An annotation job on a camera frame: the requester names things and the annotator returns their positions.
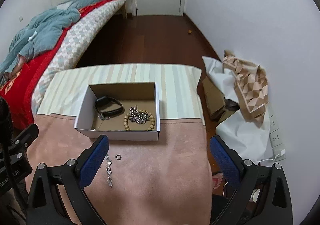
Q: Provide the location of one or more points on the black smart watch band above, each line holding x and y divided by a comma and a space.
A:
107, 107

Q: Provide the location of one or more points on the striped pastel table cloth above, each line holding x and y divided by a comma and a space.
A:
174, 86

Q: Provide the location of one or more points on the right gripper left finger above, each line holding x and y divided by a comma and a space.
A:
45, 204

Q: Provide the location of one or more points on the pink suede table cloth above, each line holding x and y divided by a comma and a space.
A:
154, 182

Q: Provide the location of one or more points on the white wall socket strip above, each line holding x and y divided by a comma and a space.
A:
276, 140

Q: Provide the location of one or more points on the white cardboard box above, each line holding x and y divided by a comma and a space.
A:
139, 121

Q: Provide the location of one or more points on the geometric beige patterned cloth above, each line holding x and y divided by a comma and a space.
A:
251, 87

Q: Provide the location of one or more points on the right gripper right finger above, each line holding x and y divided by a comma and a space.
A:
243, 176

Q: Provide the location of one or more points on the brown cardboard box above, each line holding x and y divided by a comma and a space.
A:
219, 108

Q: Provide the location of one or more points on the teal blue blanket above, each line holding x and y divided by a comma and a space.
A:
40, 35

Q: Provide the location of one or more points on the red blanket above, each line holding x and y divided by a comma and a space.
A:
17, 91

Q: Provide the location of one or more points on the white round cup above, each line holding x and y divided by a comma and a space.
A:
254, 195

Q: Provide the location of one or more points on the checkered bed quilt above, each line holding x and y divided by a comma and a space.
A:
74, 44

